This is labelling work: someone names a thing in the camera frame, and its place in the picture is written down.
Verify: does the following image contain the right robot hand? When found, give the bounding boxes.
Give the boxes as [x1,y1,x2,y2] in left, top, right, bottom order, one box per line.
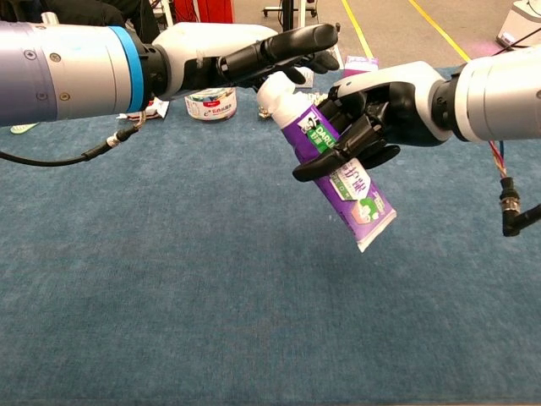
[292,62,449,183]

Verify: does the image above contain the purple toothpaste tube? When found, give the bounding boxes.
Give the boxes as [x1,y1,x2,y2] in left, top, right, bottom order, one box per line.
[256,70,398,254]

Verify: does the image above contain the small purple box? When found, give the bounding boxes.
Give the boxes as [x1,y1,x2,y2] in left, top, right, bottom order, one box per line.
[342,55,380,80]

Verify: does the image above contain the black tripod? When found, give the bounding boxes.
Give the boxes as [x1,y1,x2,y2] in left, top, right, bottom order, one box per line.
[281,0,297,31]

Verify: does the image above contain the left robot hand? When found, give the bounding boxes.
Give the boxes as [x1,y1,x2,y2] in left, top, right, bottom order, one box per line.
[152,23,342,102]

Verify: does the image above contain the white machine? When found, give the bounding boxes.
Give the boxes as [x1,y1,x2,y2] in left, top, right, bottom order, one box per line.
[495,0,541,48]

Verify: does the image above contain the blue table mat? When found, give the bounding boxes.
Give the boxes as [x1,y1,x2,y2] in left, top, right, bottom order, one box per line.
[0,65,541,406]

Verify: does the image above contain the red cabinet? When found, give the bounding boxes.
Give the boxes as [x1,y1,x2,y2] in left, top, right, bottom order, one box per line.
[172,0,234,25]

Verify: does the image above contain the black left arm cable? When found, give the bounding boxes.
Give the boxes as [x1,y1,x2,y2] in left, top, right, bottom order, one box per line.
[0,110,147,167]

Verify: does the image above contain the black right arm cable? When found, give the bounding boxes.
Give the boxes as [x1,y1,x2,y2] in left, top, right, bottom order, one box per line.
[488,139,541,238]

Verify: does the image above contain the person in black trousers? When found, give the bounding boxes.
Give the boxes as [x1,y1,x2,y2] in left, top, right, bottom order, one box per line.
[41,0,160,33]

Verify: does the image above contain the clear tub of clips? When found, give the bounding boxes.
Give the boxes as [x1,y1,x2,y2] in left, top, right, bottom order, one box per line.
[183,87,238,123]

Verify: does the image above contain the black wheeled frame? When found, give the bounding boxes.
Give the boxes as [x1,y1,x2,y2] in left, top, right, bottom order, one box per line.
[262,3,318,19]

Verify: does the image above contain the white snack packet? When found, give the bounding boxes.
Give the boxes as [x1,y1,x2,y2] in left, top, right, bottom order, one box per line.
[116,96,170,122]

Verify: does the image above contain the white and blue box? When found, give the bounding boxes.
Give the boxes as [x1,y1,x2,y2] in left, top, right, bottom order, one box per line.
[294,66,316,89]

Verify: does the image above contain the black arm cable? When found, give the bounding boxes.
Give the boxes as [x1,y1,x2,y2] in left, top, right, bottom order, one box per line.
[488,139,541,238]
[0,110,147,167]

